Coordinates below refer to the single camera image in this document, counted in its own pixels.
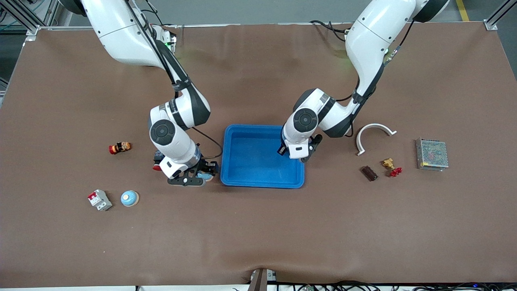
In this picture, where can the blue plastic tray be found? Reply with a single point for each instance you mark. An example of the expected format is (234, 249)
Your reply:
(250, 161)

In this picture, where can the aluminium frame profile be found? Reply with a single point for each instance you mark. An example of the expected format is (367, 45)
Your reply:
(490, 25)
(20, 15)

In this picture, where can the blue desk bell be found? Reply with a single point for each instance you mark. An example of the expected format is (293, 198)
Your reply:
(129, 198)
(207, 177)

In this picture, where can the metal mesh power supply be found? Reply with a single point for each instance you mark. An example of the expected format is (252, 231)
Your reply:
(432, 153)

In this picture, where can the white red circuit breaker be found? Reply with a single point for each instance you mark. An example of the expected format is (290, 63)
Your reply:
(100, 200)

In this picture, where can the white curved pipe clamp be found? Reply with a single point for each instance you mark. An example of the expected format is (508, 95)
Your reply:
(375, 125)

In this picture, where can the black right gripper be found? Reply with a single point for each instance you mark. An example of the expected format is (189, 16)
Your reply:
(206, 166)

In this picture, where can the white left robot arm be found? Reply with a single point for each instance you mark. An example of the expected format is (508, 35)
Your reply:
(371, 36)

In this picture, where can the long black electrolytic capacitor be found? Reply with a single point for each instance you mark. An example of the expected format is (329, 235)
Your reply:
(369, 173)

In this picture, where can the orange red emergency button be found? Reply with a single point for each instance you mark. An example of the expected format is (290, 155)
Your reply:
(120, 148)

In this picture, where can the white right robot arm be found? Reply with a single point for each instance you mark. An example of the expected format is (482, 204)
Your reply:
(121, 36)

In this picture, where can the brown table mat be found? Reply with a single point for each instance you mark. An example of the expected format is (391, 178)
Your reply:
(258, 234)

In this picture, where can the grey brown camera mount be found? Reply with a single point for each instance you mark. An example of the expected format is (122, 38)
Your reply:
(260, 281)

